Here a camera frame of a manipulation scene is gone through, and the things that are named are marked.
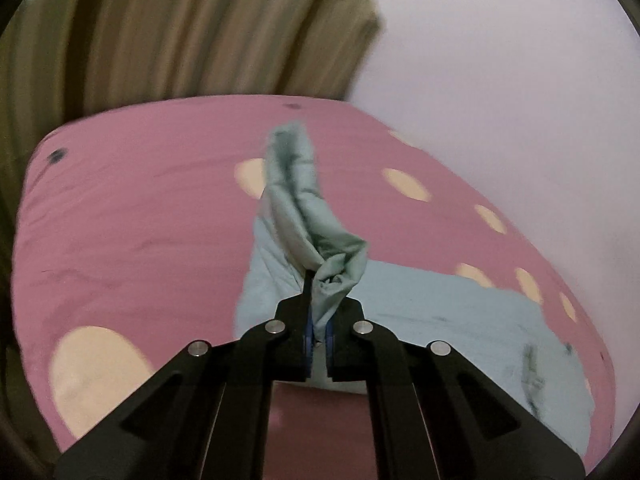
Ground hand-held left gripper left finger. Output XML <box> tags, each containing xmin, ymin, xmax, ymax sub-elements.
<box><xmin>54</xmin><ymin>269</ymin><xmax>315</xmax><ymax>480</ymax></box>

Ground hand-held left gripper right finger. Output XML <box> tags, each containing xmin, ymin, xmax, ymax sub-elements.
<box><xmin>324</xmin><ymin>300</ymin><xmax>587</xmax><ymax>480</ymax></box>

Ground light blue puffer jacket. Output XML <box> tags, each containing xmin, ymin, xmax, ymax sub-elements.
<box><xmin>234</xmin><ymin>120</ymin><xmax>597</xmax><ymax>457</ymax></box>

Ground pink bed sheet cream dots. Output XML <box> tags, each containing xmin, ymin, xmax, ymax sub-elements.
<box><xmin>10</xmin><ymin>95</ymin><xmax>617</xmax><ymax>480</ymax></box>

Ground striped beige curtain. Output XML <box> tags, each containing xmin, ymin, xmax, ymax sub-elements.
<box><xmin>0</xmin><ymin>0</ymin><xmax>387</xmax><ymax>411</ymax></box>

